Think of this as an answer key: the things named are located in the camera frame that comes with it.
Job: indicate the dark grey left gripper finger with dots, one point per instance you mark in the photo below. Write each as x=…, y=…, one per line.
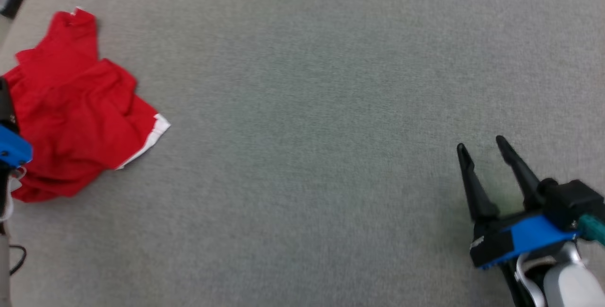
x=5, y=106

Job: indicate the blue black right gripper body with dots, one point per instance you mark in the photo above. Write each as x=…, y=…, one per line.
x=524, y=236

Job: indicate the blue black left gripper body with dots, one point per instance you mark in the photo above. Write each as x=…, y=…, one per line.
x=14, y=149

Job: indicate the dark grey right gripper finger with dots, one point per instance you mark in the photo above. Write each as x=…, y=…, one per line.
x=477, y=193
x=520, y=170

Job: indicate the plain red white-trimmed garment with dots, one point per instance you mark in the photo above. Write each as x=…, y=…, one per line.
x=71, y=108

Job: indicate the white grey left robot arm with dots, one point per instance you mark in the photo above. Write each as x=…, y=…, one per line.
x=4, y=269

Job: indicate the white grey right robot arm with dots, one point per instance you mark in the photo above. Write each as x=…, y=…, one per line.
x=567, y=283

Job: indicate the black caster wheel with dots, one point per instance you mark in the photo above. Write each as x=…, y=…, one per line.
x=12, y=5

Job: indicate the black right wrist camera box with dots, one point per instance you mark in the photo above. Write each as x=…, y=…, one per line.
x=572, y=200

